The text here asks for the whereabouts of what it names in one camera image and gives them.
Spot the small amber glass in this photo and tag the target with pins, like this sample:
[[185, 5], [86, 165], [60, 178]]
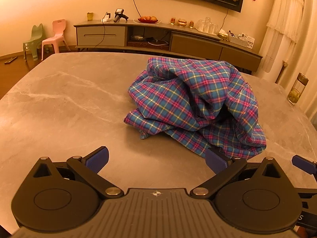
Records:
[[173, 21], [191, 24]]

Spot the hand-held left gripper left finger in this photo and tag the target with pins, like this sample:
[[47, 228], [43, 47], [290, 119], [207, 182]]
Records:
[[97, 157]]

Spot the grey TV cabinet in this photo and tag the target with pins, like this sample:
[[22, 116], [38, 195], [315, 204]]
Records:
[[193, 45]]

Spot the gold tissue box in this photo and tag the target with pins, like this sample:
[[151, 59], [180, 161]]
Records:
[[223, 35]]

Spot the remote control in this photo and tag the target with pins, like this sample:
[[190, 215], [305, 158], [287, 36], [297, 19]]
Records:
[[10, 60]]

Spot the plate of fruit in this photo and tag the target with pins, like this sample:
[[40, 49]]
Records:
[[147, 19]]

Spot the green plastic child chair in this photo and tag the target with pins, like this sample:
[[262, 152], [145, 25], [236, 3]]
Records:
[[37, 33]]

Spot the glass bottle with gold cap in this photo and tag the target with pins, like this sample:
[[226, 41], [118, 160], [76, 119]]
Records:
[[297, 89]]

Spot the black hand-held tool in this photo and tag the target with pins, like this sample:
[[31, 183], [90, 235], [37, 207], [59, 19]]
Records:
[[119, 13]]

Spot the white organiser box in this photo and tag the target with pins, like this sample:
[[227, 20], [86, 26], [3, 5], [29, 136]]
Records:
[[241, 39]]

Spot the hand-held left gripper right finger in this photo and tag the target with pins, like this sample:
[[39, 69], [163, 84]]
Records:
[[216, 160]]

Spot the stack of gold bowls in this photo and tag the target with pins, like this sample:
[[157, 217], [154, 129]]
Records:
[[182, 22]]

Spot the white charger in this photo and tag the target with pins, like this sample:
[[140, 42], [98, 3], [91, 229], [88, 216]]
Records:
[[106, 18]]

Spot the pink plastic child chair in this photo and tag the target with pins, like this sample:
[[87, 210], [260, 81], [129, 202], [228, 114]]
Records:
[[59, 27]]

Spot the group of clear glass cups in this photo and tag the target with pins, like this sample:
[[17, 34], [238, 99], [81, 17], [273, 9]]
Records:
[[206, 25]]

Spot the plaid shirt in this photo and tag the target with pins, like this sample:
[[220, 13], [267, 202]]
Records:
[[185, 99]]

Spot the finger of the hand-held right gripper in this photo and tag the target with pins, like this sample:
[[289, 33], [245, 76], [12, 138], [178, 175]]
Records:
[[302, 161]]

